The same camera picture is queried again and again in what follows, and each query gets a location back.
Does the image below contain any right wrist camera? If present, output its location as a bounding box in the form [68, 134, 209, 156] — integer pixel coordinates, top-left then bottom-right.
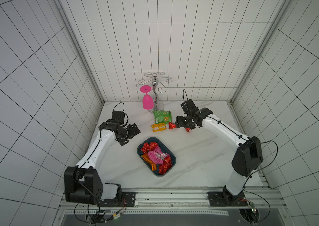
[181, 99, 199, 115]

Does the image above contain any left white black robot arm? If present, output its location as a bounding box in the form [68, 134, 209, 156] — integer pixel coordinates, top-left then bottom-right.
[64, 121, 141, 206]

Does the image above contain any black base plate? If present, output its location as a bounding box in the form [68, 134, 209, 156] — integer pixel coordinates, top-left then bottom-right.
[100, 192, 137, 207]
[207, 191, 249, 207]

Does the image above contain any yellow snack packet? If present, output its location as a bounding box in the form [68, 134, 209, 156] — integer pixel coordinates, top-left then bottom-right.
[151, 123, 167, 132]

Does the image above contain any purple tea bag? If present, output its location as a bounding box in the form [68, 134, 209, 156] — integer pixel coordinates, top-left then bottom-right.
[147, 146, 163, 164]

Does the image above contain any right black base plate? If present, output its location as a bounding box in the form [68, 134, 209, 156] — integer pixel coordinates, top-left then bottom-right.
[207, 191, 249, 207]

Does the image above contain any pink plastic wine glass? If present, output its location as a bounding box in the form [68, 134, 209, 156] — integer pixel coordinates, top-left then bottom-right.
[140, 85, 154, 110]

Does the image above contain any aluminium mounting rail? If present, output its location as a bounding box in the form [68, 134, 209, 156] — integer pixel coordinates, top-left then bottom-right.
[59, 187, 287, 216]

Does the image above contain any orange tea bag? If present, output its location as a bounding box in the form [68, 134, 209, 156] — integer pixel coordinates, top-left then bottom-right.
[141, 153, 157, 171]

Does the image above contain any pink tea bag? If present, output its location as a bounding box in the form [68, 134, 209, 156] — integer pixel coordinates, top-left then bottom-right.
[156, 153, 170, 164]

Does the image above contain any silver metal glass rack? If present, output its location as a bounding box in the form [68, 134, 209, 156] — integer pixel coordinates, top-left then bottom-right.
[138, 72, 173, 114]

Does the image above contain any green snack packet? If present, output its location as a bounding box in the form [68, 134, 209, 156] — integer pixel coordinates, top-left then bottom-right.
[153, 110, 172, 124]

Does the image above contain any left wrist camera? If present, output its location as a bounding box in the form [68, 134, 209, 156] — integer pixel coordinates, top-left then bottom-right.
[111, 110, 128, 126]

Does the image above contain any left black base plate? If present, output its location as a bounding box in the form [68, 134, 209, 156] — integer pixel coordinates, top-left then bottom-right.
[100, 192, 137, 207]

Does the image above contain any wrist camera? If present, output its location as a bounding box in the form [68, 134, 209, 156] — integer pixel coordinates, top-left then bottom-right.
[111, 110, 128, 126]
[181, 99, 199, 115]

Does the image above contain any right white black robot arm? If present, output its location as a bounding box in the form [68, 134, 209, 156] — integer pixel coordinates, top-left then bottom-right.
[176, 103, 263, 201]

